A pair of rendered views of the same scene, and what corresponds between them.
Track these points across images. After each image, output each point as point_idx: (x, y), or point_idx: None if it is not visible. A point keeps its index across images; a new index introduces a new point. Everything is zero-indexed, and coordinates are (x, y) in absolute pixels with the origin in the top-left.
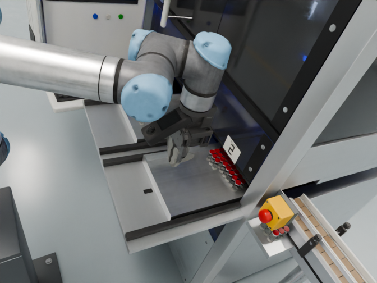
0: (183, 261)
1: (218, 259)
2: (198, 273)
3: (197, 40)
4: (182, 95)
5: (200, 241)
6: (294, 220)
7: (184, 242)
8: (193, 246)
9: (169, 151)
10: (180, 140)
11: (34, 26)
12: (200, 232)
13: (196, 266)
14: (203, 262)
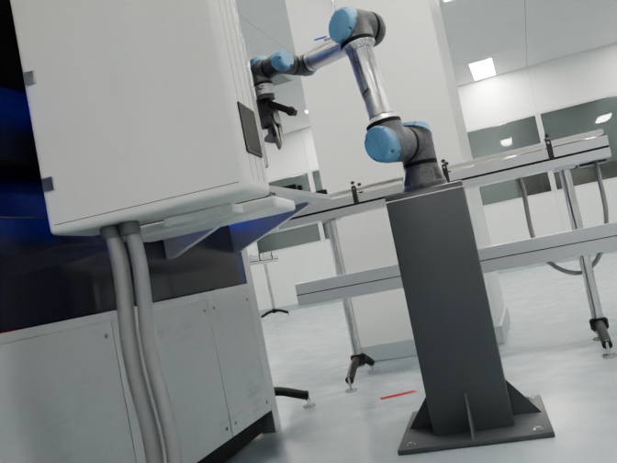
0: (255, 388)
1: (254, 289)
2: (262, 350)
3: (266, 57)
4: (273, 88)
5: (246, 312)
6: None
7: (245, 361)
8: (248, 337)
9: (278, 137)
10: (279, 117)
11: (250, 92)
12: (241, 305)
13: (258, 349)
14: (256, 325)
